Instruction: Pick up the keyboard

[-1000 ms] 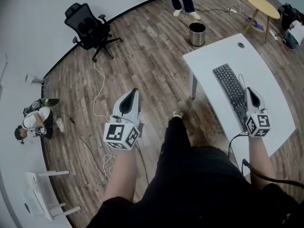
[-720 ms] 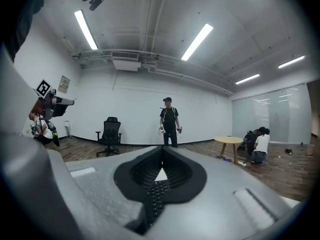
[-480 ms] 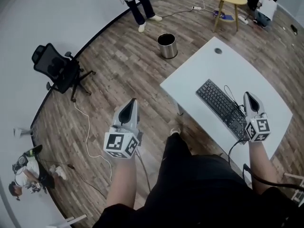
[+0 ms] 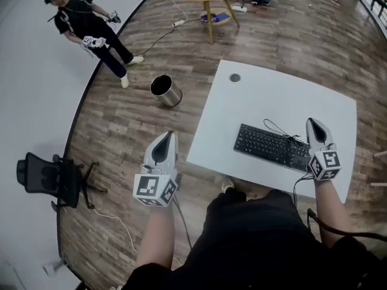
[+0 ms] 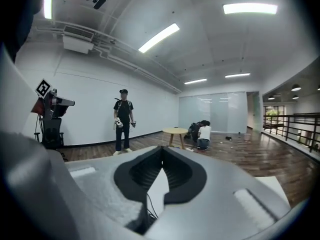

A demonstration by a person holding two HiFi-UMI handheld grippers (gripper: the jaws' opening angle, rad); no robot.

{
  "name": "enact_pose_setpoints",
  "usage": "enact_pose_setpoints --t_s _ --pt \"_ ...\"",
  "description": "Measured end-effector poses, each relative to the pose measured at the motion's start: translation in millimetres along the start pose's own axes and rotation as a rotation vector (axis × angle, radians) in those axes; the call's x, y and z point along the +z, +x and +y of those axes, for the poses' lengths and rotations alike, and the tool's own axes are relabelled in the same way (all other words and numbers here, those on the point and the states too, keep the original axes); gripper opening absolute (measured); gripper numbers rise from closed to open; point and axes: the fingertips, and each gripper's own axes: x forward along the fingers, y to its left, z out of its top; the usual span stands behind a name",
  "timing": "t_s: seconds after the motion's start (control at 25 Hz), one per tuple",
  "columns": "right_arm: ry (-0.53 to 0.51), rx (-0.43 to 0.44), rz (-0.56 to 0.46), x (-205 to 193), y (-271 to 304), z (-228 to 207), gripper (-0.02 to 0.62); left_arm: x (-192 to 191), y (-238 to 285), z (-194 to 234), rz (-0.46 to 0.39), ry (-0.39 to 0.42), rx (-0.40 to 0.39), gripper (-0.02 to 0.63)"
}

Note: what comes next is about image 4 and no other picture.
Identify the purple blue packets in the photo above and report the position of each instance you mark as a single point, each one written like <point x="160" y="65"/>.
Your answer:
<point x="218" y="17"/>

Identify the black metal railing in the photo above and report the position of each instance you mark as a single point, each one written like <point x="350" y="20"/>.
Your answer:
<point x="374" y="3"/>

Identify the white power strip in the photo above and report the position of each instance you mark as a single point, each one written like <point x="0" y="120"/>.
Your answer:
<point x="178" y="23"/>
<point x="239" y="8"/>

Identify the black mesh office chair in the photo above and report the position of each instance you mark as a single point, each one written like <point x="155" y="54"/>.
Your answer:
<point x="45" y="174"/>

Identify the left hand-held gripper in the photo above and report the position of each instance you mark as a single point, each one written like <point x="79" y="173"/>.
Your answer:
<point x="148" y="189"/>

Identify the wooden furniture leg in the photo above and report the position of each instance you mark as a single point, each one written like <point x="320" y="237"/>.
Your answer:
<point x="378" y="184"/>

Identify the black keyboard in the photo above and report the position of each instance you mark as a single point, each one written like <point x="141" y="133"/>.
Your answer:
<point x="263" y="143"/>

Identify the person's white shoe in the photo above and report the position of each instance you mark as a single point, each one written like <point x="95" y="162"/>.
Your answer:
<point x="227" y="184"/>

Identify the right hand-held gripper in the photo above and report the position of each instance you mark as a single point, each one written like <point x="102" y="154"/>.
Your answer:
<point x="328" y="162"/>

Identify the round metal trash bin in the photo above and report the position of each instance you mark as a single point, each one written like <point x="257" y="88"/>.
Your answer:
<point x="170" y="97"/>

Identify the person's right forearm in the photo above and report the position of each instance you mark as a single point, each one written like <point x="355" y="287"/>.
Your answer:
<point x="331" y="210"/>

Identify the person's left forearm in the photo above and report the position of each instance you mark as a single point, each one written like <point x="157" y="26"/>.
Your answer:
<point x="157" y="237"/>

